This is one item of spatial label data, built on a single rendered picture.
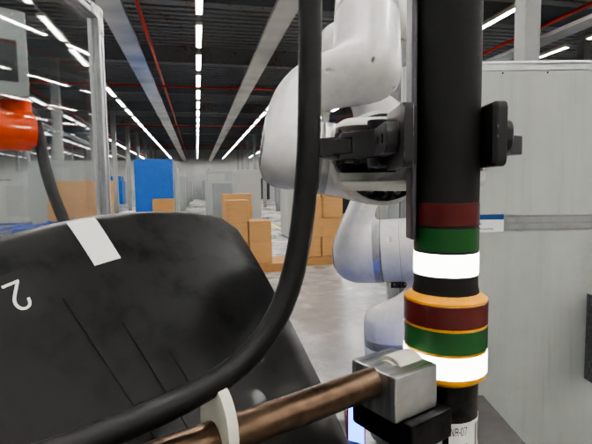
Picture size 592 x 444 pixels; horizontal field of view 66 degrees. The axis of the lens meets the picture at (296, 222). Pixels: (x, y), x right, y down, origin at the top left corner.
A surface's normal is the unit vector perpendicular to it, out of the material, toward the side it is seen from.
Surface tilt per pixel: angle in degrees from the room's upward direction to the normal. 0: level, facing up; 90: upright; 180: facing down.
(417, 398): 90
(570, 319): 90
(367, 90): 139
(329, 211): 90
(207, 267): 44
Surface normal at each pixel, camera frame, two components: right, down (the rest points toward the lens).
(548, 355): 0.00, 0.08
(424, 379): 0.58, 0.06
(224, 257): 0.52, -0.72
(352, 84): 0.24, 0.78
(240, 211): 0.27, 0.07
